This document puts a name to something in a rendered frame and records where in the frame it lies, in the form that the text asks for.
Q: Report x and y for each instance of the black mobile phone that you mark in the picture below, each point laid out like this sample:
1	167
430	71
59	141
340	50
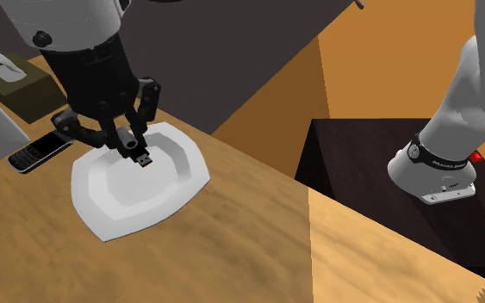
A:
36	153

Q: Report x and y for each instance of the black usb stick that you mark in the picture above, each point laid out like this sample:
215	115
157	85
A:
143	160

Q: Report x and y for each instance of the white square plate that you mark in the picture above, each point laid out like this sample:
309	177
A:
141	197

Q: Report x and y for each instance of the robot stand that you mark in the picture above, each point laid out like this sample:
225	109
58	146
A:
351	168

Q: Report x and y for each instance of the olive tissue box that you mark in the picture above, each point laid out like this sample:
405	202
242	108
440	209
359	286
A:
23	94

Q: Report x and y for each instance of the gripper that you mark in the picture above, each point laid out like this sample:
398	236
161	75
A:
91	79

